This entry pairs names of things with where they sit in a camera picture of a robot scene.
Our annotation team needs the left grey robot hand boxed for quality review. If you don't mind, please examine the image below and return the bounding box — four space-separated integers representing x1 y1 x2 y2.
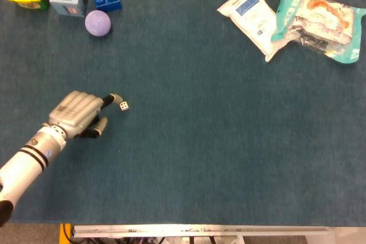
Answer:
47 90 122 139

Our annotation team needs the purple ball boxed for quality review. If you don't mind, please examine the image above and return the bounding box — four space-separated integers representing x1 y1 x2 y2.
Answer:
85 10 112 37

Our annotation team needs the green felt table mat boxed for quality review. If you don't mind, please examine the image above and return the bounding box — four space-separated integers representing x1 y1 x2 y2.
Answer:
0 0 366 227

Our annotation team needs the white blue-printed pouch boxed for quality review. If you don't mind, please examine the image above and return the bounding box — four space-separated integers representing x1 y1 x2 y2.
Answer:
216 0 289 63

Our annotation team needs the teal snack bag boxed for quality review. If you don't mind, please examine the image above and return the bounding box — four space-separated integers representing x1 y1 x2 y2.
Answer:
270 0 366 64

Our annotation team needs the yellow frame bracket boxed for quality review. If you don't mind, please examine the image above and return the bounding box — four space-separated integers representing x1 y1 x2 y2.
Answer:
59 223 74 244

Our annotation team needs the aluminium frame rail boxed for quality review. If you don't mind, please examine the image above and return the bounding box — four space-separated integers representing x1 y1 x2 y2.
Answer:
71 225 335 238

